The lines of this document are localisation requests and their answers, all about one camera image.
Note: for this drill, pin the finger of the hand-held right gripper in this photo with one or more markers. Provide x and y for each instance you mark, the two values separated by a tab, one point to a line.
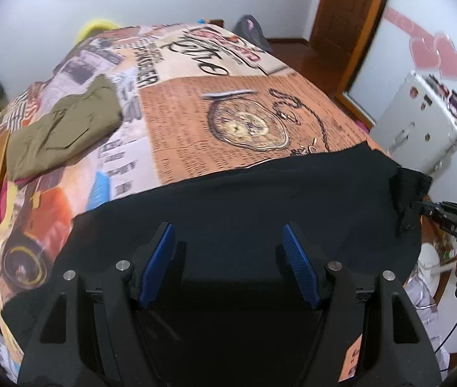
419	209

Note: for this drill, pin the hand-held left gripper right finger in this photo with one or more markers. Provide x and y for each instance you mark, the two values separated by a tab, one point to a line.
299	266

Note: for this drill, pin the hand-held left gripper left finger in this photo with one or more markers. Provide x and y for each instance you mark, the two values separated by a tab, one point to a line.
158	266

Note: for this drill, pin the black pants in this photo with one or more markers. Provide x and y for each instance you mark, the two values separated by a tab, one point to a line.
232	201

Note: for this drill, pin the olive green pants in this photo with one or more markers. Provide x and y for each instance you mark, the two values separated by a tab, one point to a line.
67	129

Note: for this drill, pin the white hard case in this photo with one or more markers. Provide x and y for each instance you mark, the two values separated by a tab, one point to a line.
414	129

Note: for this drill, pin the white plastic bags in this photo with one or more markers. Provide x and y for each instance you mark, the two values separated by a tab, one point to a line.
426	290

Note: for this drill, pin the printed blanket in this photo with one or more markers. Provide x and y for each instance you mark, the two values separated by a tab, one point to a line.
196	121

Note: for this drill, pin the wooden door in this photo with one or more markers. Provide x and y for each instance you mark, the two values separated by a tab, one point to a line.
349	20

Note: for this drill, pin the grey bag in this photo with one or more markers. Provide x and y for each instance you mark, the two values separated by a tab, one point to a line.
252	32

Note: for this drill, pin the yellow round object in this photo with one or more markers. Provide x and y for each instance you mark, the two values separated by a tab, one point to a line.
91	28

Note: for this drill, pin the pink heart wall decoration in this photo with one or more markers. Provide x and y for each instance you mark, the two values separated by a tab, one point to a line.
434	52

